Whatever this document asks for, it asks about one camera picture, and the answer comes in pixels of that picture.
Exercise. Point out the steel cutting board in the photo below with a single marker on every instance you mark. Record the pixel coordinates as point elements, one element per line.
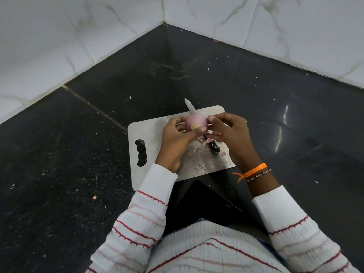
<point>148,127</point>

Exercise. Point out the person's left forearm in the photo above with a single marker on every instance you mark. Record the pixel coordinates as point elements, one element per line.
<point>142,216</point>

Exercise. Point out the person's right hand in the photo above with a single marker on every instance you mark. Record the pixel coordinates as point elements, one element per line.
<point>236,139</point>

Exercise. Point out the white red striped sweater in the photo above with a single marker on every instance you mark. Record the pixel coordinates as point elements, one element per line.
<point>210,233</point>

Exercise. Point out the purple onion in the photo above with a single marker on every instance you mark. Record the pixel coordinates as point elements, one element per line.
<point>196,120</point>

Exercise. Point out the person's left hand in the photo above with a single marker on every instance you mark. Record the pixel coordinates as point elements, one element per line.
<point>170,144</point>

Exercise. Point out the person's right forearm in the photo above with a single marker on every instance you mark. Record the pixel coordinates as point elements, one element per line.
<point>293,227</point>

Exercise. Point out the orange thread wristband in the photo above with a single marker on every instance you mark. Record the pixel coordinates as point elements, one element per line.
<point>256,170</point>

